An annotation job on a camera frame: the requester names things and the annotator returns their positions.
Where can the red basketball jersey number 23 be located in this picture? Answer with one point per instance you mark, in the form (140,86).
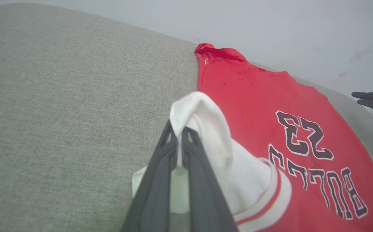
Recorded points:
(270,112)

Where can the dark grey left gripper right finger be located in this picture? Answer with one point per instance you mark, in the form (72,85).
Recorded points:
(205,193)

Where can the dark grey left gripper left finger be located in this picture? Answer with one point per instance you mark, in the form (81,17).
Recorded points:
(154,193)

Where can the grey fabric sofa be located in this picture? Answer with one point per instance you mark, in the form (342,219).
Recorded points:
(60,112)

